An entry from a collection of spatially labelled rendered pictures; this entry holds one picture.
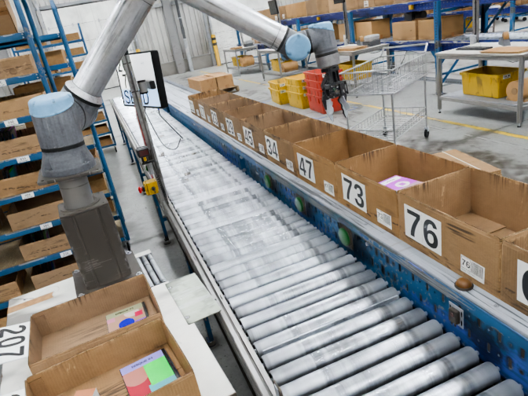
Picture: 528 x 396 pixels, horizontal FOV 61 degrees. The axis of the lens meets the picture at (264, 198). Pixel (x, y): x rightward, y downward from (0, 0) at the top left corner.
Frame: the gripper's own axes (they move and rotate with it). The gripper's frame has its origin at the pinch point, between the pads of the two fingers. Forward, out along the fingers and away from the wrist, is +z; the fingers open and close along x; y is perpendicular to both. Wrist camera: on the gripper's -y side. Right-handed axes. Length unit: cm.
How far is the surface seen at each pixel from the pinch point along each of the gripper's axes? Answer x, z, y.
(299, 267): -37, 45, 27
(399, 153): 17.7, 19.8, 11.5
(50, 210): -146, 19, -95
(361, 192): -9.2, 22.7, 31.5
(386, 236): -10, 34, 48
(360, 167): 0.1, 20.1, 11.8
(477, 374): -15, 52, 95
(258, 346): -61, 46, 62
